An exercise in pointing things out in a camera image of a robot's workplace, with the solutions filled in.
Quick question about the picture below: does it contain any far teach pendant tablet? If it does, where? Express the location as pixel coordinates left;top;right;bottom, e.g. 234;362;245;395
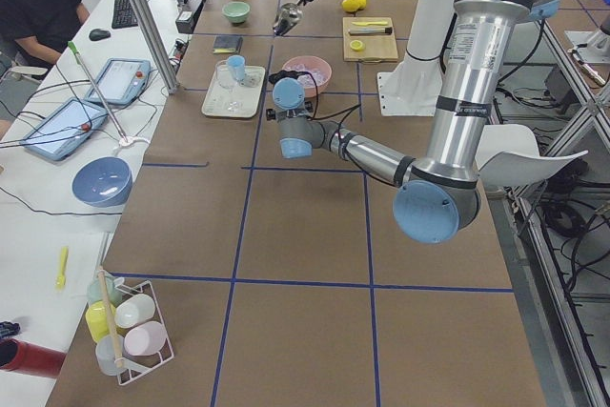
95;58;152;107

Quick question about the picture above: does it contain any teach pendant tablet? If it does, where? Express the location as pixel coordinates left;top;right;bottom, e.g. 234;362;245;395
95;58;152;107
19;97;108;161

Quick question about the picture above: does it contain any yellow plastic spoon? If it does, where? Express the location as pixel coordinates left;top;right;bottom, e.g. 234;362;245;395
55;246;69;290

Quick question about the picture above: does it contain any grey folded cloth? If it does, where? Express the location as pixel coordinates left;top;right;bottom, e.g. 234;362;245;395
213;35;243;54

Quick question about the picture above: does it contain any person in black shirt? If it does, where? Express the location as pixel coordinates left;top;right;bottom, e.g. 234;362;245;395
0;0;92;139

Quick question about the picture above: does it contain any metal ice scoop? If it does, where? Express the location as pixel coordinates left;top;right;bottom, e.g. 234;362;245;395
273;0;303;36

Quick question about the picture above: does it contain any black computer mouse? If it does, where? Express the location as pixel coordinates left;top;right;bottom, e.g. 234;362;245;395
89;29;112;42

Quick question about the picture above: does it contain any black keyboard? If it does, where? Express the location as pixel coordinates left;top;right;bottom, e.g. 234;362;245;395
111;0;138;30

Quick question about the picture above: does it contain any green ceramic bowl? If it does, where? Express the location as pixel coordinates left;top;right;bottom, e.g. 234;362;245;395
222;1;251;25

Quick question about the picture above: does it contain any near teach pendant tablet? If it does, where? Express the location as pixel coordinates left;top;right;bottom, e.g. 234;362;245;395
19;97;108;161

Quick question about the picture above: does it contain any light blue cup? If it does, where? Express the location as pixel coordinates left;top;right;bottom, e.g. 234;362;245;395
226;54;246;83

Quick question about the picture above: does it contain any lemon half slice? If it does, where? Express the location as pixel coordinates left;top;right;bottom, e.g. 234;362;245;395
349;40;366;52

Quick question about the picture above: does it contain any clear wine glass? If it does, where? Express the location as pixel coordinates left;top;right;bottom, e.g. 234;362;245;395
215;60;241;113

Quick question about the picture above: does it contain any blue plastic bowl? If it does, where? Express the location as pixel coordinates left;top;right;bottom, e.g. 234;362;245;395
71;156;132;208

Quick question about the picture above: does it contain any aluminium frame post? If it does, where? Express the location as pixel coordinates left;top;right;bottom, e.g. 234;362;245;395
130;0;178;94

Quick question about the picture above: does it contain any pink plastic cup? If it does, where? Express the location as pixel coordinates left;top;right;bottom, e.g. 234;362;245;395
124;321;168;356

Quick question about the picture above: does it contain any yellow plastic cup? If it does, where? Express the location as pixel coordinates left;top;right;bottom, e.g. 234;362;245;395
85;300;110;343

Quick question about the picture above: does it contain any yellow plastic knife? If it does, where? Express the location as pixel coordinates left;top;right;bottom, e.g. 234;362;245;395
352;21;389;27

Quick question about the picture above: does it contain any white wire cup rack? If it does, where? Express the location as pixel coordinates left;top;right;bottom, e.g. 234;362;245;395
95;270;174;386

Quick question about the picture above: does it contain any white serving tray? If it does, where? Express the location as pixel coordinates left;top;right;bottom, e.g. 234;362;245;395
201;61;266;119

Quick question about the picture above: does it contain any white plastic chair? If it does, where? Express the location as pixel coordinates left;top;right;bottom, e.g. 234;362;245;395
476;124;588;188

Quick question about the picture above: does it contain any red cylinder bottle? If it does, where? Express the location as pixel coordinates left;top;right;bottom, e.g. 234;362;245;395
1;338;66;378

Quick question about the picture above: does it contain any white plastic cup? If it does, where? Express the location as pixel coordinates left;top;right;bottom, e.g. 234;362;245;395
114;294;156;329

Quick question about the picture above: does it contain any pink bowl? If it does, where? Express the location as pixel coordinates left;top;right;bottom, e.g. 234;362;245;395
282;55;332;98

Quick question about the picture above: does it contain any wooden cutting board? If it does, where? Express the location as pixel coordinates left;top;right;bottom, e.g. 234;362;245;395
342;16;398;62

